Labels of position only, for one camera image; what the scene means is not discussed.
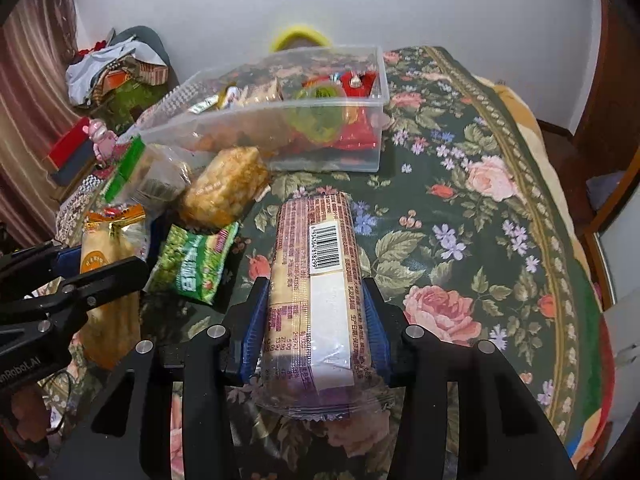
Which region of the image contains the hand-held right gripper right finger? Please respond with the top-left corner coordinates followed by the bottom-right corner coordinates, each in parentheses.
top-left (362, 277), bottom-right (571, 480)

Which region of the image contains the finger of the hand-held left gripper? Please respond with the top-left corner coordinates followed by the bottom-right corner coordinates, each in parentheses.
top-left (0, 242), bottom-right (85, 288)
top-left (0, 256), bottom-right (150, 331)

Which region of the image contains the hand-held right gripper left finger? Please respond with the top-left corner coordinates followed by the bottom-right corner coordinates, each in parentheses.
top-left (50, 276), bottom-right (273, 480)

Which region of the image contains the yellow round cracker packet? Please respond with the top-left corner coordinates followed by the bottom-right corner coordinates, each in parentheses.
top-left (80, 205), bottom-right (148, 371)

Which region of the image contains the pink striped cracker roll pack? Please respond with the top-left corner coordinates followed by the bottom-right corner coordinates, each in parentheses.
top-left (252, 191), bottom-right (396, 423)

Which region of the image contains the clear plastic storage box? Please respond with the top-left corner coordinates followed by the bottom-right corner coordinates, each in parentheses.
top-left (120, 45), bottom-right (391, 173)

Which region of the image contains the red snack packet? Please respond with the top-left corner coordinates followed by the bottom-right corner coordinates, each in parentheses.
top-left (302, 71), bottom-right (381, 151)

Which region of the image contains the green frog toy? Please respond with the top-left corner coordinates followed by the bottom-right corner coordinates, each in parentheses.
top-left (282, 85), bottom-right (351, 143)

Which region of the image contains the small yellow snack packet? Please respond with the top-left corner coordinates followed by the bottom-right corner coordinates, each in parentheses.
top-left (187, 85), bottom-right (246, 113)

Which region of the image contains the small brown snack packet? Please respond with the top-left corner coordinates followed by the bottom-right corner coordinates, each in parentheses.
top-left (240, 77), bottom-right (282, 107)

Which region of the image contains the green pea snack packet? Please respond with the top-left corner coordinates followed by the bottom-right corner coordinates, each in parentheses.
top-left (145, 222), bottom-right (240, 306)

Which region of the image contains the dark grey box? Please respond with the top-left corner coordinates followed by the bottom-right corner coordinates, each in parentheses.
top-left (50, 152), bottom-right (98, 187)

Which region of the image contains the red box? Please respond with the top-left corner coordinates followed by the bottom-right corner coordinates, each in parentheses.
top-left (49, 117), bottom-right (96, 171)

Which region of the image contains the clear biscuit bag green tie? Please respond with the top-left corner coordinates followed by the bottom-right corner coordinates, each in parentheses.
top-left (102, 137), bottom-right (193, 211)

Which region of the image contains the pink toy figure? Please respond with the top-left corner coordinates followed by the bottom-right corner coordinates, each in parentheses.
top-left (82, 119), bottom-right (119, 163)

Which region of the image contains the brown biscuit pack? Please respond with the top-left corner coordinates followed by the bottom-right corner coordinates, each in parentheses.
top-left (179, 146), bottom-right (271, 228)

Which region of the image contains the striped brown curtain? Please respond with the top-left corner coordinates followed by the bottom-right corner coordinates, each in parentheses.
top-left (0, 0), bottom-right (83, 251)

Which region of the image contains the green fuzzy cloth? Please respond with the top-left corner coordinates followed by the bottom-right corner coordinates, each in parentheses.
top-left (102, 80), bottom-right (166, 126)

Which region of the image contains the pile of clothes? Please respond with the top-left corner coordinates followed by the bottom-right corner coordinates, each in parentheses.
top-left (65, 40), bottom-right (168, 108)

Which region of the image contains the grey green chair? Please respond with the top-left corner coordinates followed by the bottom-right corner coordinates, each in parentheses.
top-left (107, 26), bottom-right (181, 91)

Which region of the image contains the grey cloth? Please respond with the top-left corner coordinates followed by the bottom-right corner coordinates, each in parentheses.
top-left (585, 172), bottom-right (632, 211)

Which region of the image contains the yellow foam tube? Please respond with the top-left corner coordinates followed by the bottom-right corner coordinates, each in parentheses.
top-left (270, 24), bottom-right (333, 53)

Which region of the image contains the brown wooden door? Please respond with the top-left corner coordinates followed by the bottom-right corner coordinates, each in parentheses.
top-left (572, 0), bottom-right (640, 171)

